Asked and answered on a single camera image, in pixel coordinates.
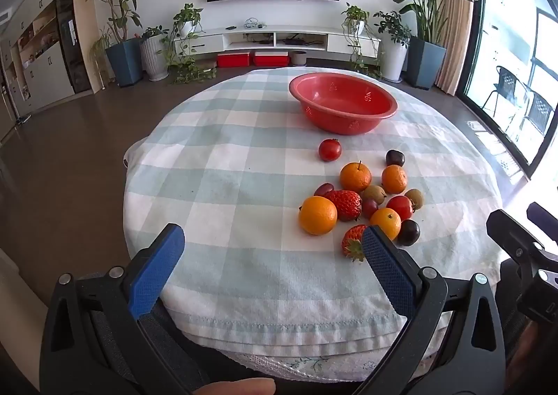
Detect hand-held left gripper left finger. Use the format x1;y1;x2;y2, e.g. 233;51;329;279
39;223;210;395

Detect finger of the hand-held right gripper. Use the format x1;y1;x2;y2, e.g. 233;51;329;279
486;209;545;265
527;202;558;232

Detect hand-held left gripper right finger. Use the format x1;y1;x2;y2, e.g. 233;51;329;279
349;225;508;395

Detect small strawberry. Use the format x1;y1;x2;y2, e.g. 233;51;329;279
341;224;369;262

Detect red tomato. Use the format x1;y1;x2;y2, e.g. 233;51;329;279
386;195;414;221
318;139;342;162

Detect brown kiwi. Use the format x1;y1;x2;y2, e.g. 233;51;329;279
361;185;387;205
404;188;425;210

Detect large strawberry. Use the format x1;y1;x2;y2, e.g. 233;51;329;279
323;189;363;222

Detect large orange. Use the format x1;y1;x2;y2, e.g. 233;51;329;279
299;196;338;236

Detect orange with stem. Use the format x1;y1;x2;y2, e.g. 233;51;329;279
339;161;372;193

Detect red colander bowl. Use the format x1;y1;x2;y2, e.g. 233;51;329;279
288;73;399;135

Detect person's right forearm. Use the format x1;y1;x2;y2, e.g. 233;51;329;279
508;321;558;395

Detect person's left hand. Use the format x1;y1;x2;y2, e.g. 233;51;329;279
192;379;276;395

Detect dark mesh fabric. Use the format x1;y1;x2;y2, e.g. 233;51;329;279
85;273;530;395

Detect black outdoor chair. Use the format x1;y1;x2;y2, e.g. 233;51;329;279
482;66;530;117
508;90;556;138

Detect white floral tablecloth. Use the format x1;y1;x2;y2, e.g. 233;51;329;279
218;325;452;382

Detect checked tablecloth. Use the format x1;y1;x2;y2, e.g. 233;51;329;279
123;67;504;361

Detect large-leaf plant in dark pot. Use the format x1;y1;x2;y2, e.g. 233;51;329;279
370;0;479;90

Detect beige curtain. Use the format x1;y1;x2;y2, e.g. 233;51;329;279
435;0;476;96

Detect bushy plant in white pot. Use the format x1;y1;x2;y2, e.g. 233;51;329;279
374;10;413;83

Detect tall tree in blue pot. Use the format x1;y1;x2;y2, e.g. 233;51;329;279
80;0;144;88

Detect plant in white ribbed pot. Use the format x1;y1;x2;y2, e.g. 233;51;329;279
138;25;172;82

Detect sliding glass door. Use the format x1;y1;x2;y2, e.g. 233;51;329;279
455;0;558;180

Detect dark glass cabinet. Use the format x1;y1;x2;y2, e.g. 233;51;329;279
53;0;93;95

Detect red storage box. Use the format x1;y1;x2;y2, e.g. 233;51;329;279
254;51;290;67
217;52;250;68

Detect white television cabinet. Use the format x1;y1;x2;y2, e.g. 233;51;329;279
174;24;381;59

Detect trailing pothos in white pot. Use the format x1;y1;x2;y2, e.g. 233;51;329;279
163;3;217;84

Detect trailing vine plant on cabinet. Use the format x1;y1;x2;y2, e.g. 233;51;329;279
341;2;384;77

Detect white wall cabinets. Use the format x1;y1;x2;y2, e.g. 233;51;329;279
0;0;75;143

